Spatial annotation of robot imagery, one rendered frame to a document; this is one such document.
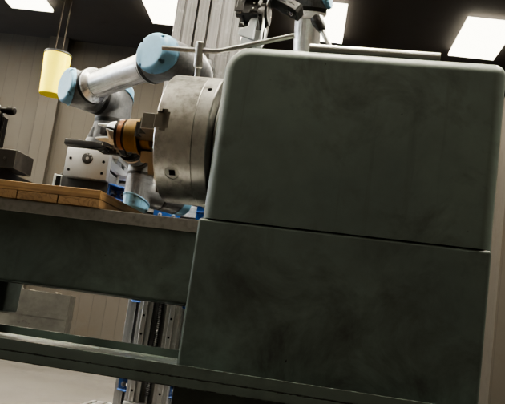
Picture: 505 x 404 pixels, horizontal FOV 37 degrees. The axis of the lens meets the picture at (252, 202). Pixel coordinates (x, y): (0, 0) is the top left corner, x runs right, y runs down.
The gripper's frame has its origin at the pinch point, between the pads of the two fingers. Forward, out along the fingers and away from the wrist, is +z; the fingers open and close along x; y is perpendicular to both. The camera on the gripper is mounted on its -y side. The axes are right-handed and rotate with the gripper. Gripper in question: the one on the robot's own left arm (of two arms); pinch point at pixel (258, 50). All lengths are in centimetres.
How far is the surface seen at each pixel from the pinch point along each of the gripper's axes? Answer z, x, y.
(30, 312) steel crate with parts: -57, -663, 365
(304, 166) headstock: 36.2, 13.2, -17.6
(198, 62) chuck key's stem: 6.5, 2.5, 13.5
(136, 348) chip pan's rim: 69, -47, 29
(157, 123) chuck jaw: 26.8, 8.1, 17.9
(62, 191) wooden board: 45, 7, 36
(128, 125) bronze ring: 22.7, -2.4, 29.0
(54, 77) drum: -353, -636, 408
